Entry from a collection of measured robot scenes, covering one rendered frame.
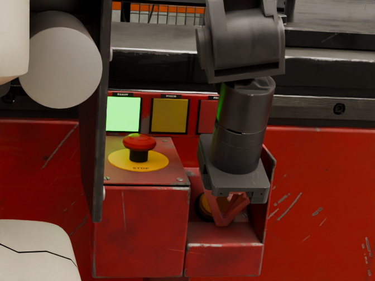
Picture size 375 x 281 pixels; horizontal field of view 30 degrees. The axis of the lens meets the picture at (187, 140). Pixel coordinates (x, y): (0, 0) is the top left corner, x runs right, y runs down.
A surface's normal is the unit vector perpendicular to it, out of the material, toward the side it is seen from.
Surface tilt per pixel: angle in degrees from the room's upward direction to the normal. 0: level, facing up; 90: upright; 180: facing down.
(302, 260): 90
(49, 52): 90
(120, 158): 0
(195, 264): 90
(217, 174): 15
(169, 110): 90
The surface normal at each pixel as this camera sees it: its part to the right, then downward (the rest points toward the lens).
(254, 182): 0.12, -0.82
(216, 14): 0.04, -0.12
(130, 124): 0.16, 0.34
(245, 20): -0.01, -0.44
